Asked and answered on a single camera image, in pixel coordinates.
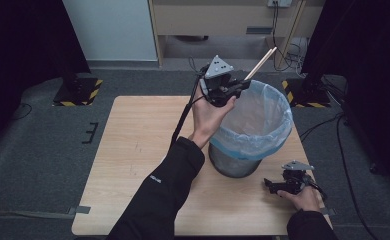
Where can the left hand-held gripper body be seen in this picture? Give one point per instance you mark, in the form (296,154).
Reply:
(216,85)

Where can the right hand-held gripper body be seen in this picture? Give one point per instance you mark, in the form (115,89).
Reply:
(295,181)

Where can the blue plastic bin liner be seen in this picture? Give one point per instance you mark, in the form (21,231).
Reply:
(266,120)

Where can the metal mesh trash bin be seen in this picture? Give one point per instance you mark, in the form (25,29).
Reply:
(233,166)

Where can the person's right hand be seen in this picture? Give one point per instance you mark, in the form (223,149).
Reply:
(304,200)

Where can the person's left hand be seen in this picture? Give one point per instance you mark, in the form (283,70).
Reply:
(208,118)

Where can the grey tape piece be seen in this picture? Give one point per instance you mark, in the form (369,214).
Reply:
(79,210)
(329,211)

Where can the black stand with striped base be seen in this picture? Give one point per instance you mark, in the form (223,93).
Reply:
(79,91)
(308,95)

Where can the white power strip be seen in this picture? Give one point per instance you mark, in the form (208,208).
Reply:
(279,2)

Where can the black curtain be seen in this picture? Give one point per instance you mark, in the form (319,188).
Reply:
(376,66)
(16,50)

